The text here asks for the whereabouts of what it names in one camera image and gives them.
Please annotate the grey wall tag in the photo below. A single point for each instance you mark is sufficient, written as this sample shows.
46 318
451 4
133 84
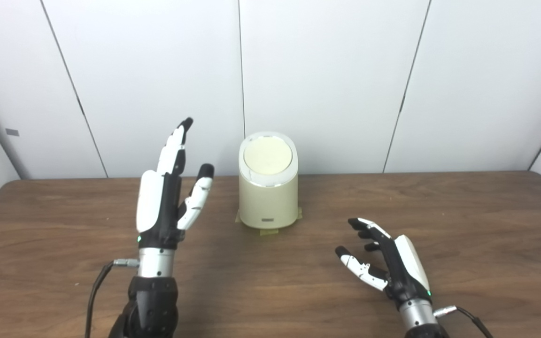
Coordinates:
12 132

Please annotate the cream round bin lid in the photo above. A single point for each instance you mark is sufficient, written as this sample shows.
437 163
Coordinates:
267 155

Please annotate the cream-colored bin body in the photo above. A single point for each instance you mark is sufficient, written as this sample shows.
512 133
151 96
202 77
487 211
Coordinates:
268 202

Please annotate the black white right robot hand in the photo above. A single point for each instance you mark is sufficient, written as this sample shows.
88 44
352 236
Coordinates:
406 272

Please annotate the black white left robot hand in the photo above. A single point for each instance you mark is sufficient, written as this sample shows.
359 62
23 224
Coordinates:
155 206

